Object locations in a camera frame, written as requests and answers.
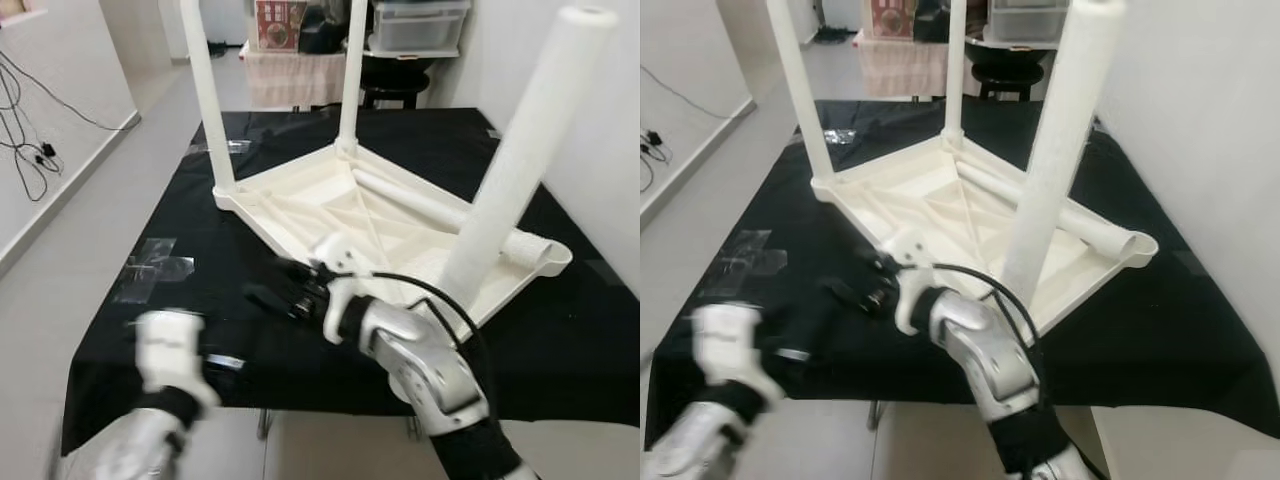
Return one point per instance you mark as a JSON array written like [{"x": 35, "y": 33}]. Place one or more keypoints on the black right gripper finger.
[
  {"x": 882, "y": 263},
  {"x": 272, "y": 298},
  {"x": 848, "y": 294},
  {"x": 292, "y": 270}
]

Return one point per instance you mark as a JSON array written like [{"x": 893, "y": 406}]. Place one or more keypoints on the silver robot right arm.
[
  {"x": 990, "y": 360},
  {"x": 420, "y": 370}
]

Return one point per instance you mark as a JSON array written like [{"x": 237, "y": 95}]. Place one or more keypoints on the white plastic table top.
[
  {"x": 300, "y": 200},
  {"x": 900, "y": 190}
]

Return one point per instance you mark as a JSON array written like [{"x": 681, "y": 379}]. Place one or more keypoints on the clear plastic bag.
[
  {"x": 840, "y": 136},
  {"x": 230, "y": 147}
]

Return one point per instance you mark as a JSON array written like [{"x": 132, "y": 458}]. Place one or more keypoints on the beige cloth covered table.
[
  {"x": 290, "y": 80},
  {"x": 900, "y": 65}
]

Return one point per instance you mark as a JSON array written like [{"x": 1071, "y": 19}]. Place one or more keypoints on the black round stool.
[
  {"x": 395, "y": 88},
  {"x": 1005, "y": 80}
]

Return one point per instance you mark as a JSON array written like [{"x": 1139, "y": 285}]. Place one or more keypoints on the black table cloth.
[
  {"x": 560, "y": 370},
  {"x": 1150, "y": 360}
]

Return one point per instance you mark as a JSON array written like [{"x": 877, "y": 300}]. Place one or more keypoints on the black bag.
[
  {"x": 322, "y": 35},
  {"x": 930, "y": 22}
]

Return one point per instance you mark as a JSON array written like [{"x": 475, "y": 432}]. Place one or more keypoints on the red brown cardboard box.
[
  {"x": 895, "y": 18},
  {"x": 280, "y": 25}
]

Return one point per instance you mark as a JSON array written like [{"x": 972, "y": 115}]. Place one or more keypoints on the dark grey tape patch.
[{"x": 1192, "y": 264}]

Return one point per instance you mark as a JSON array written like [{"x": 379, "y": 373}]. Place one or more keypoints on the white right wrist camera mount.
[
  {"x": 335, "y": 250},
  {"x": 912, "y": 245}
]

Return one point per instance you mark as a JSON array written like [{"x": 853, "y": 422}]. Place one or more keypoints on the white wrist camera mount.
[
  {"x": 912, "y": 245},
  {"x": 170, "y": 350},
  {"x": 335, "y": 250},
  {"x": 730, "y": 350}
]

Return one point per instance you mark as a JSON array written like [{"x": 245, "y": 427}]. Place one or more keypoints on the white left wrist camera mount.
[
  {"x": 170, "y": 350},
  {"x": 730, "y": 350}
]

